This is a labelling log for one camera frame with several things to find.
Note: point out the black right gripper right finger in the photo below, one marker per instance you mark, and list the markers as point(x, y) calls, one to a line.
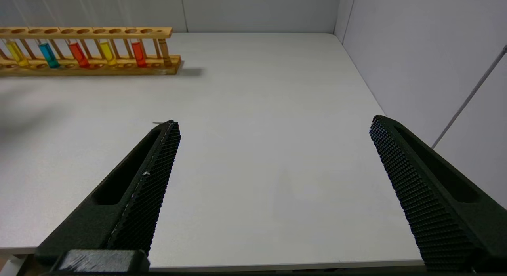
point(435, 200)

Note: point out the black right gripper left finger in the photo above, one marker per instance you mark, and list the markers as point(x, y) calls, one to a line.
point(119, 212)

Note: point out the yellow liquid test tube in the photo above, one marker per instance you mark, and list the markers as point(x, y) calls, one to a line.
point(108, 53)
point(18, 53)

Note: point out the wooden test tube rack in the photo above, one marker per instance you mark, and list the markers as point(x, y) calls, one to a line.
point(119, 67)

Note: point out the red liquid test tube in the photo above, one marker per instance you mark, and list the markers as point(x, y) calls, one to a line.
point(138, 54)
point(79, 54)

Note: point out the teal liquid test tube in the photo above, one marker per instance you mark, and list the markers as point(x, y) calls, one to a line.
point(49, 55)

